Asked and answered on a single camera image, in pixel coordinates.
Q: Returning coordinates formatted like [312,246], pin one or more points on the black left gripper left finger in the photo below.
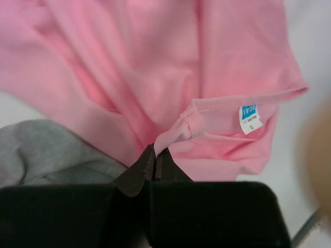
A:
[77,215]

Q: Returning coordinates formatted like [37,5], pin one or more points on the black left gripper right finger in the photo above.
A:
[183,213]

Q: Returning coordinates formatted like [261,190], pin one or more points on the pink t-shirt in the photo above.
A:
[202,78]

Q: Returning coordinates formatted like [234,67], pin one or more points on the tan plastic hanger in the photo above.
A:
[312,160]

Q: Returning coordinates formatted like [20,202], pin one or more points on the grey t-shirt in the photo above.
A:
[44,152]

